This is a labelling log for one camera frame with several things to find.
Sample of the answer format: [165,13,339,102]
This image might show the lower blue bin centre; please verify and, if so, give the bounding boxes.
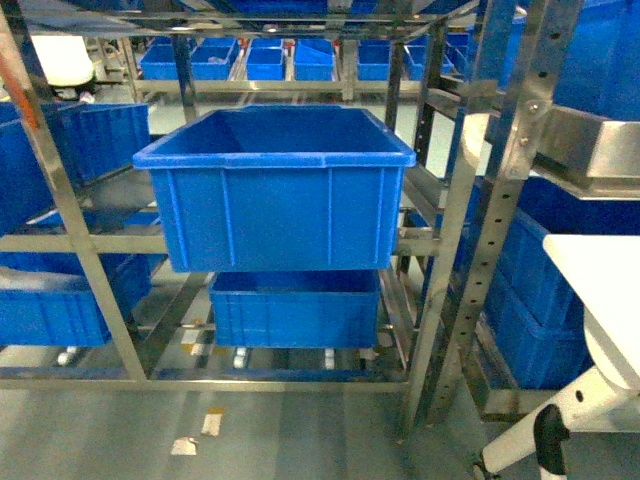
[209,270,381,349]

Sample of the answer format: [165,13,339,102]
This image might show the large blue bin left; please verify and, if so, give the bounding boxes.
[133,105,416,272]

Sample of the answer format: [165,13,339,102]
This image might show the stainless steel shelving rack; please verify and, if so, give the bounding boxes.
[1,1,583,430]

